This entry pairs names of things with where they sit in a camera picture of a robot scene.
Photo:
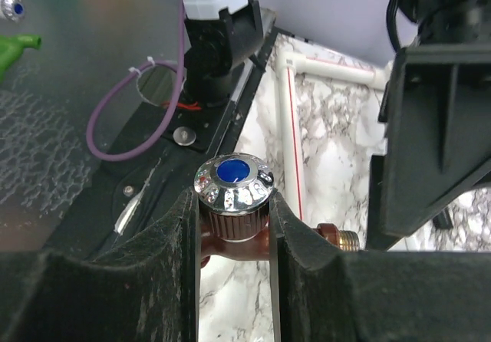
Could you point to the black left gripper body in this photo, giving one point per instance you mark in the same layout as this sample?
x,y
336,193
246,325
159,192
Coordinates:
x,y
436,111

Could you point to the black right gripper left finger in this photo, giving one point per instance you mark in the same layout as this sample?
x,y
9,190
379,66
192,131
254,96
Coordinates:
x,y
146,289

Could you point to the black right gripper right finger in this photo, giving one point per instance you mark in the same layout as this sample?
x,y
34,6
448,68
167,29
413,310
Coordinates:
x,y
321,293

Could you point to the brown faucet chrome knob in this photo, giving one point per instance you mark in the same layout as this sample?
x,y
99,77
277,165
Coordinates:
x,y
240,212

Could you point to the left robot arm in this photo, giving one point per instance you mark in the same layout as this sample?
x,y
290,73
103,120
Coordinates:
x,y
222,34

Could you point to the green plastic faucet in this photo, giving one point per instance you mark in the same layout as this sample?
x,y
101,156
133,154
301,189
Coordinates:
x,y
12,48

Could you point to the white faucet chrome knob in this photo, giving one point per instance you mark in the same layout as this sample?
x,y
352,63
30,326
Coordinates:
x,y
12,10

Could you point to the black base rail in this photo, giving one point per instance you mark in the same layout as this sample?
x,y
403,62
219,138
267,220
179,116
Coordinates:
x,y
124,198

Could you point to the white PVC pipe frame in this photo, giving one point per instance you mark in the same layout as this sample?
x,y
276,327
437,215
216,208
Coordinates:
x,y
288,65

